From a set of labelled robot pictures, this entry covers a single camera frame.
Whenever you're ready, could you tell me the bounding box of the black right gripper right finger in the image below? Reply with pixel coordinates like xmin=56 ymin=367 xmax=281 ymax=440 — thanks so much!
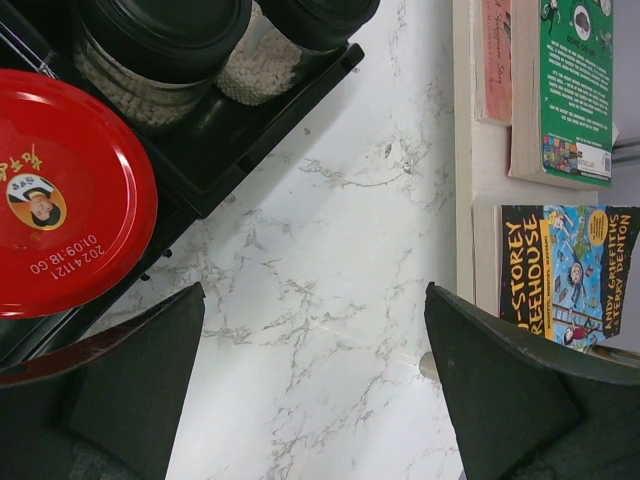
xmin=424 ymin=284 xmax=639 ymax=479

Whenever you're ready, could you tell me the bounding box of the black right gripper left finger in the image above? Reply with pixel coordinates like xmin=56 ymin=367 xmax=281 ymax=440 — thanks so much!
xmin=1 ymin=283 xmax=205 ymax=479

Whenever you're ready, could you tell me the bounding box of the red-lid sauce jar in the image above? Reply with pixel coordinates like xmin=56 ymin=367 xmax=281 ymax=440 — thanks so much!
xmin=1 ymin=69 xmax=158 ymax=320

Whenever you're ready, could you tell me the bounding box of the black six-compartment plastic tray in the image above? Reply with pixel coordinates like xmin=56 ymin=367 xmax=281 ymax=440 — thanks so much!
xmin=1 ymin=1 xmax=365 ymax=367

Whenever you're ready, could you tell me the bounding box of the black-lid pepper shaker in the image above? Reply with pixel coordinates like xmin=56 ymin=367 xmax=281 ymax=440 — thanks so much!
xmin=71 ymin=0 xmax=252 ymax=133
xmin=216 ymin=0 xmax=379 ymax=106

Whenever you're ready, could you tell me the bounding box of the colourful Treehouse book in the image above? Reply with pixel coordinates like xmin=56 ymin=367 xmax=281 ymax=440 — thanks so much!
xmin=473 ymin=204 xmax=639 ymax=351

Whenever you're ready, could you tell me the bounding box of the white two-tier shelf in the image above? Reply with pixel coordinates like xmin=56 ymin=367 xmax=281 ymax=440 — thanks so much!
xmin=418 ymin=0 xmax=640 ymax=384

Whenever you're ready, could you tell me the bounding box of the green paperback book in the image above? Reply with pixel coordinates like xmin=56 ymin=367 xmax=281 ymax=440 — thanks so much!
xmin=509 ymin=0 xmax=614 ymax=190

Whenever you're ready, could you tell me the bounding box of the pink flat booklet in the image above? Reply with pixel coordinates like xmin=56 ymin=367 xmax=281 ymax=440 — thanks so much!
xmin=473 ymin=0 xmax=512 ymax=126

